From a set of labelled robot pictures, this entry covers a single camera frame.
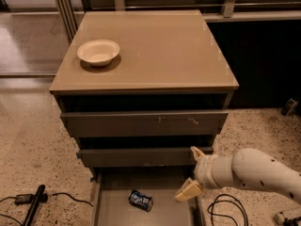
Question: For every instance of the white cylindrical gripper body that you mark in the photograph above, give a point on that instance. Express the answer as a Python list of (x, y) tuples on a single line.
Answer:
[(203, 170)]

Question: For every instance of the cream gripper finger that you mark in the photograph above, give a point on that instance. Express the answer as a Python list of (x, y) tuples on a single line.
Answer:
[(189, 190), (197, 153)]

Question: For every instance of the blue pepsi can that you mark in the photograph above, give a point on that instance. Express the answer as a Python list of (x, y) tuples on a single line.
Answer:
[(140, 200)]

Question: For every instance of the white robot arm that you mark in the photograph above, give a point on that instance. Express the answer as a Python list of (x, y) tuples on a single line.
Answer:
[(247, 169)]

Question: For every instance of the bottom grey open drawer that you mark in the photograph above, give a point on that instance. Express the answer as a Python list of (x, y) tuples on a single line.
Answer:
[(112, 206)]

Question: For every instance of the grey drawer cabinet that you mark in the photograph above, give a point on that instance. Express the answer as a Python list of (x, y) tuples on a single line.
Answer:
[(168, 61)]

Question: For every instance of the middle grey drawer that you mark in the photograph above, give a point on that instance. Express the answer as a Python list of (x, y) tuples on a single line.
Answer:
[(145, 157)]

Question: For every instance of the top grey drawer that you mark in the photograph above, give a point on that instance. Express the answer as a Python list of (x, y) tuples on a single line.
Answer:
[(144, 124)]

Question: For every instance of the white power strip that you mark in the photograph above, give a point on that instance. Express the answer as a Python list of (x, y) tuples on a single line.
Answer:
[(289, 217)]

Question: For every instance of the small grey floor device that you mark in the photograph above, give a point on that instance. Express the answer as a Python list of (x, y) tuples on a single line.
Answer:
[(289, 108)]

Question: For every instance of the white paper bowl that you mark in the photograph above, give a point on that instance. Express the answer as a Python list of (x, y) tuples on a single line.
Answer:
[(98, 53)]

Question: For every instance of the black rod on floor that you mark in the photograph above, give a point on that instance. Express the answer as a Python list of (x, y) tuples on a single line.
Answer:
[(38, 198)]

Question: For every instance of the black power adapter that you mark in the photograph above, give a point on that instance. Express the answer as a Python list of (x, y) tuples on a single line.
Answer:
[(23, 199)]

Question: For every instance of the metal window frame rail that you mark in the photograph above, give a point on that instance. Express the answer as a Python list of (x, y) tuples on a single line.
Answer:
[(287, 12)]

